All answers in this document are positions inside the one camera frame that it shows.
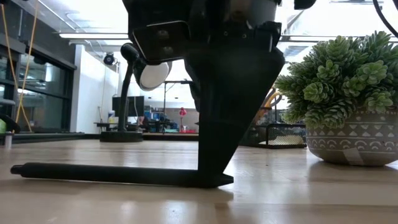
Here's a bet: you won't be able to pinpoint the black metal frame stand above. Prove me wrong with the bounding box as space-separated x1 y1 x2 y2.
163 80 193 134

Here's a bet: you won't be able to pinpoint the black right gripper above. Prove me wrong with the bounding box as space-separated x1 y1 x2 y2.
123 0 285 188

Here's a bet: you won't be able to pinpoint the green succulent in patterned pot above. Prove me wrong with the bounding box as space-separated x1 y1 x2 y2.
273 30 398 167

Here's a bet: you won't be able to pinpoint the yellow-handled scissors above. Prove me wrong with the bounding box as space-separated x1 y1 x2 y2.
254 88 284 125

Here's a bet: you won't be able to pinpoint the grey tape strip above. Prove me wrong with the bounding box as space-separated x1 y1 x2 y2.
341 147 364 166

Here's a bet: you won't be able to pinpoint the black computer monitor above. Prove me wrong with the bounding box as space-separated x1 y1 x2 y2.
112 95 146 118

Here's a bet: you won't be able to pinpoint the black desk lamp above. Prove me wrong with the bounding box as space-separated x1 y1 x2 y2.
99 42 174 143

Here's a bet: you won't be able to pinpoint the black mesh desk organizer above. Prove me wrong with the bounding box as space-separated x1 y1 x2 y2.
239 107 307 149

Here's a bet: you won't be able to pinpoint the black aluminium table frame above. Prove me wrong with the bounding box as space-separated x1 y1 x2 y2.
12 132 200 144

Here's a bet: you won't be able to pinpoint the black round wall camera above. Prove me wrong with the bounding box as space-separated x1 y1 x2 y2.
103 52 117 67

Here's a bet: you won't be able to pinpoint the blue storage bins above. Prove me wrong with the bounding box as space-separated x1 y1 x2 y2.
143 111 165 125

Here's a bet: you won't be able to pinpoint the cluttered workbench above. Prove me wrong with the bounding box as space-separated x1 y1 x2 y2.
95 119 200 134

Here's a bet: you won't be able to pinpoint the yellow cable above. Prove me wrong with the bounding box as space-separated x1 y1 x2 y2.
1 0 39 134

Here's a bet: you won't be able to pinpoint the black ballpoint pen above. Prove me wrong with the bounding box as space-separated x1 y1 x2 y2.
10 162 234 189

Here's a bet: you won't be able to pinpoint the white cylindrical post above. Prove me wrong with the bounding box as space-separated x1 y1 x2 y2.
4 132 13 152

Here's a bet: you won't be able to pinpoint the small red object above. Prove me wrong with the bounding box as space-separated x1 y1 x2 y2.
178 107 188 132

